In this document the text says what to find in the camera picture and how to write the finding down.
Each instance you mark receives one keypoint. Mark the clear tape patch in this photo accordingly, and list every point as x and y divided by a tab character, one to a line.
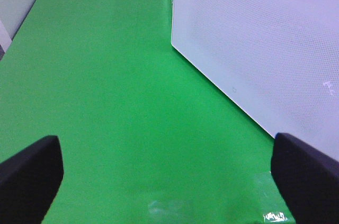
271	206

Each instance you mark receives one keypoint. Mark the white microwave door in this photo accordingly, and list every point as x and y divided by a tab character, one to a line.
276	59

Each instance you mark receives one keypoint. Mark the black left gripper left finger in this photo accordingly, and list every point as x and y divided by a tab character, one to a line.
30	181

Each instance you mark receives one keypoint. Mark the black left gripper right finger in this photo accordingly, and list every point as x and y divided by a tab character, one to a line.
306	178

